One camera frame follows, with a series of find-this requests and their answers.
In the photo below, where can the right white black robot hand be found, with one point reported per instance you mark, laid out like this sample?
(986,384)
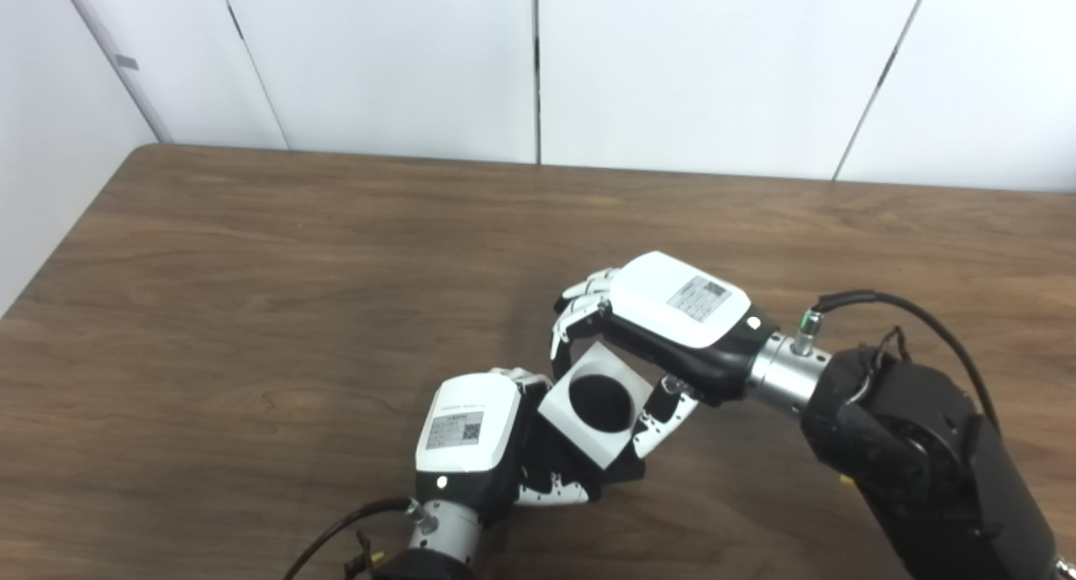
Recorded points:
(672,307)

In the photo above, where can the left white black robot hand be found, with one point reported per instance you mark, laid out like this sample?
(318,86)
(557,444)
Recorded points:
(466,424)

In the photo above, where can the white square piece with hole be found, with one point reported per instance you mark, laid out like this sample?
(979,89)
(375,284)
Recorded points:
(563,416)

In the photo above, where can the black peg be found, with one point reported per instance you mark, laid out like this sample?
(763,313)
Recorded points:
(601,403)

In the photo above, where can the small grey wall tag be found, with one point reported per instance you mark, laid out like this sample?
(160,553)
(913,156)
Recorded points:
(127,62)

